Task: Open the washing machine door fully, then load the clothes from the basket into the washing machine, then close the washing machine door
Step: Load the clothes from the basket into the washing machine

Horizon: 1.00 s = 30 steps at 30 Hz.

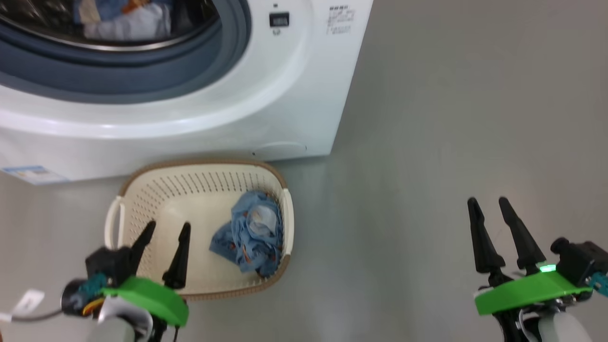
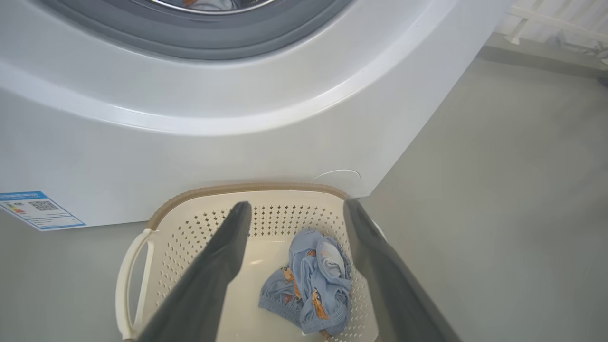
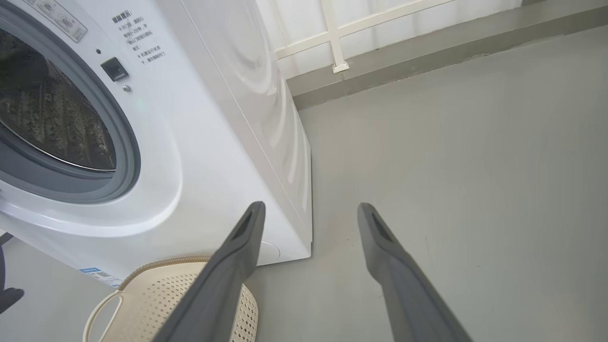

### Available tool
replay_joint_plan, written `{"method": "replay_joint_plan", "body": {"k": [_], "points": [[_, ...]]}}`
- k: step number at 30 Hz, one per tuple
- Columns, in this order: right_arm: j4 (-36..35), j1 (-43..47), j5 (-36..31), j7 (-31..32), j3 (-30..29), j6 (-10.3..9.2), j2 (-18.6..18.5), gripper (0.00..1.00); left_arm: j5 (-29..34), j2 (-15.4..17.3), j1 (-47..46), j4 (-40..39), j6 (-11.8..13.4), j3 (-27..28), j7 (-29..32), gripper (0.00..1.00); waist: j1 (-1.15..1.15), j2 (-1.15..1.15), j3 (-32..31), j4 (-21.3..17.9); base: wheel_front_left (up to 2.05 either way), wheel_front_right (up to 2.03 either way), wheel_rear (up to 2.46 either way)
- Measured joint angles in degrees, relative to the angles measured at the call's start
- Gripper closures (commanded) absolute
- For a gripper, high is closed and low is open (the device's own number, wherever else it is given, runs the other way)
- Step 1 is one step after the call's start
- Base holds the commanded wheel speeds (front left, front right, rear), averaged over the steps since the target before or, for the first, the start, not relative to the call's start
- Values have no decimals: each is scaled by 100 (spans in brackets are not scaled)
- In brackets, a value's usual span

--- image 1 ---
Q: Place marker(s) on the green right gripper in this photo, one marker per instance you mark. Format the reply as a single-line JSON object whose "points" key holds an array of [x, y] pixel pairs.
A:
{"points": [[527, 289]]}

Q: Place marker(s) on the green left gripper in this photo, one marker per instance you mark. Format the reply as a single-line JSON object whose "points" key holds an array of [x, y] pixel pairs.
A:
{"points": [[152, 297]]}

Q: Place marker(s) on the blue patterned garment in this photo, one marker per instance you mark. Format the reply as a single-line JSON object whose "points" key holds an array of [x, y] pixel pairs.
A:
{"points": [[247, 237]]}

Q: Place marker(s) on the cream white garment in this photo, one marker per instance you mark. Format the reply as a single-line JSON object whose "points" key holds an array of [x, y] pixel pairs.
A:
{"points": [[133, 26]]}

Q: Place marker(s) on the cream perforated laundry basket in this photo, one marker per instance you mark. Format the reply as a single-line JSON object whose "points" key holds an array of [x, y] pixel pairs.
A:
{"points": [[190, 204]]}

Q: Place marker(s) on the white washing machine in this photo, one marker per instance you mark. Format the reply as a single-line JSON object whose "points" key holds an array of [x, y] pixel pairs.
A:
{"points": [[285, 95]]}

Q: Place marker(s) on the blue white energy label sticker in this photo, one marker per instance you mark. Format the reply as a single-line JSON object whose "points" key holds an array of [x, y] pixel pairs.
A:
{"points": [[33, 174]]}

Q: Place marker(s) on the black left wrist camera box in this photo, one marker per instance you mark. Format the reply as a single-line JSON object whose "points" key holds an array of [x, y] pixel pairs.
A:
{"points": [[107, 263]]}

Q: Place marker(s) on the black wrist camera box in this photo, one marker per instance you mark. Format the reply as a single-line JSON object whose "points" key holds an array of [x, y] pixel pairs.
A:
{"points": [[579, 259], [107, 263]]}

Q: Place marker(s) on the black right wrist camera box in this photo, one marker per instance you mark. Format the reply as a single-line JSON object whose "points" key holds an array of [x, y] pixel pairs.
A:
{"points": [[579, 259]]}

